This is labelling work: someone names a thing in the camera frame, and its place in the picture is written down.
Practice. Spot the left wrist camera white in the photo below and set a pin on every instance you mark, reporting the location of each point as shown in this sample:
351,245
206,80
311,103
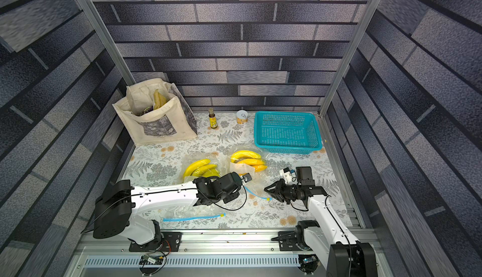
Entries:
246,177

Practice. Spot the yellow item in tote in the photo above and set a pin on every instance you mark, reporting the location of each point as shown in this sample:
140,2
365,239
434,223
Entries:
159,100

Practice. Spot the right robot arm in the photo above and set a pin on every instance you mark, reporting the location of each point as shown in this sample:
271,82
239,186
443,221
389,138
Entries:
328,240

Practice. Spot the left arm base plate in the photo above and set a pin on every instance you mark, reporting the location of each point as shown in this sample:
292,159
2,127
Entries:
167,241

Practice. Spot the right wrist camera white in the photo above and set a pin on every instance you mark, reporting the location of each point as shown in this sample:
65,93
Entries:
288,175

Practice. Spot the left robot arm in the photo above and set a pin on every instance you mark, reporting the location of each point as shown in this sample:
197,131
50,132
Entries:
118,211

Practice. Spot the small brown sauce bottle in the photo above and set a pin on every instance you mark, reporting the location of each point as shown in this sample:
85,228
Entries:
212,118

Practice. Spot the beige canvas tote bag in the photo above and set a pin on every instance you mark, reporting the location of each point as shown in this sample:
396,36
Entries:
173,122

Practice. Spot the left circuit board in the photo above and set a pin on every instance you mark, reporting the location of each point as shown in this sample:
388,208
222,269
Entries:
155,260

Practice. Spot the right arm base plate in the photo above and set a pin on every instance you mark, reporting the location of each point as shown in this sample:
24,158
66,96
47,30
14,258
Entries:
287,241

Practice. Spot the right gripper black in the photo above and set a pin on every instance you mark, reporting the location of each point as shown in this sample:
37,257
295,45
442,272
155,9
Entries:
283,192

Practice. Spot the clear zip-top bag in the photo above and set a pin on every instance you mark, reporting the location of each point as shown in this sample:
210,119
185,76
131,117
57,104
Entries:
259,180
189,212

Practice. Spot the small yellow tin can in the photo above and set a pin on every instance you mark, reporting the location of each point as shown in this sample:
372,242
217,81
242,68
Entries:
242,117

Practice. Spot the circuit board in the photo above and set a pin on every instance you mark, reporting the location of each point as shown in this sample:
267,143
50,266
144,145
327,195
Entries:
308,263
155,260

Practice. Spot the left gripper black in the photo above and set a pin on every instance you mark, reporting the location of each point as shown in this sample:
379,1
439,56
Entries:
234,196

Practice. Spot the teal plastic basket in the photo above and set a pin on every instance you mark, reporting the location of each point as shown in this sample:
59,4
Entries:
287,132

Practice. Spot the banana bunch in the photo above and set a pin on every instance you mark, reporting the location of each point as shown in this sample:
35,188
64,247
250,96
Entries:
247,162
201,168

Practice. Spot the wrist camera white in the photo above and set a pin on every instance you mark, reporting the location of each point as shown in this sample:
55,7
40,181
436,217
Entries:
288,175
246,177

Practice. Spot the right circuit board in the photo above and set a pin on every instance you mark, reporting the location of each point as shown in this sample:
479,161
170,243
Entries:
308,263

